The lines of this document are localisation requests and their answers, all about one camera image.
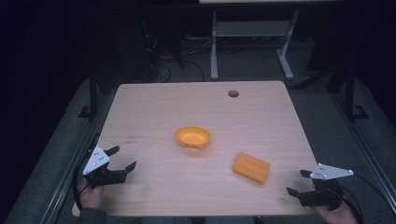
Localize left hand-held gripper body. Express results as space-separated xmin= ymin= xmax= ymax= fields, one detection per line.
xmin=82 ymin=145 xmax=129 ymax=189

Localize orange bowl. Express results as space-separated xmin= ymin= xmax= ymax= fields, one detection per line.
xmin=175 ymin=125 xmax=212 ymax=150

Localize aluminium frame rail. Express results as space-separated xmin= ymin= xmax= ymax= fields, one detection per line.
xmin=38 ymin=92 xmax=118 ymax=224
xmin=328 ymin=91 xmax=396 ymax=208

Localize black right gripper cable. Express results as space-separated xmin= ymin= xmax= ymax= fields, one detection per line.
xmin=337 ymin=173 xmax=390 ymax=224

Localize black metal stand post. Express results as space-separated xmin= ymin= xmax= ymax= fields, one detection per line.
xmin=78 ymin=66 xmax=100 ymax=120
xmin=342 ymin=60 xmax=370 ymax=121

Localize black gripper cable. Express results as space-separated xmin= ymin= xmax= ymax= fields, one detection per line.
xmin=337 ymin=173 xmax=390 ymax=224
xmin=72 ymin=155 xmax=92 ymax=213

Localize orange rectangular sponge block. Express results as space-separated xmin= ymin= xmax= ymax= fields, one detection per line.
xmin=232 ymin=151 xmax=271 ymax=186

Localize white metal stand frame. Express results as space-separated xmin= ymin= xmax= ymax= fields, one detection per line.
xmin=209 ymin=8 xmax=301 ymax=81

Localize person's left hand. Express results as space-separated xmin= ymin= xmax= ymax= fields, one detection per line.
xmin=77 ymin=179 xmax=106 ymax=211

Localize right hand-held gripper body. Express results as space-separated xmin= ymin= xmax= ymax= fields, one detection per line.
xmin=296 ymin=162 xmax=355 ymax=207

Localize black floor cables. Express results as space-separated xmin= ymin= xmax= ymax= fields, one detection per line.
xmin=141 ymin=31 xmax=213 ymax=83

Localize person's right hand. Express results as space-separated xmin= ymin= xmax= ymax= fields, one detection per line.
xmin=312 ymin=201 xmax=360 ymax=224

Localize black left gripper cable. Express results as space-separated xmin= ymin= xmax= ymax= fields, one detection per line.
xmin=72 ymin=155 xmax=92 ymax=213

